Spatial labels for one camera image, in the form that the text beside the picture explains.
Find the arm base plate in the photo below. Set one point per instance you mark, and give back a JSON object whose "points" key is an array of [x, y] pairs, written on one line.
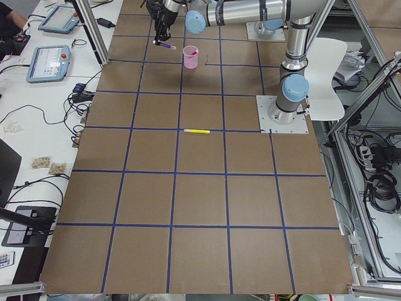
{"points": [[254, 36], [274, 121]]}

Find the purple pen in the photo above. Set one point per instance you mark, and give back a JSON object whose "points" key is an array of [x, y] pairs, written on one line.
{"points": [[165, 45]]}

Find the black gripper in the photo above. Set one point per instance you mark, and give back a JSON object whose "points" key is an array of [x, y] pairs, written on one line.
{"points": [[166, 17]]}

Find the remote control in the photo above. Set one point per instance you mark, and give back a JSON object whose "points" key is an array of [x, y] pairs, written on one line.
{"points": [[7, 259]]}

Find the blue teach pendant near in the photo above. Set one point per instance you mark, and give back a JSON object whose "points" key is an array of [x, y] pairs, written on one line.
{"points": [[49, 64]]}

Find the blue teach pendant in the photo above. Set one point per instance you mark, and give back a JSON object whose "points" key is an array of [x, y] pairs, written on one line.
{"points": [[49, 64], [62, 20]]}

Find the yellow pen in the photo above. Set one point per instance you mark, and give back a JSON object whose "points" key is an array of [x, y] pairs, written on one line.
{"points": [[197, 131]]}

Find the white chair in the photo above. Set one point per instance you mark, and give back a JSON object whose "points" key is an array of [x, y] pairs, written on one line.
{"points": [[324, 57]]}

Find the blue teach pendant far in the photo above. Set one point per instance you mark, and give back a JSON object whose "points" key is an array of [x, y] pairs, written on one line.
{"points": [[62, 20]]}

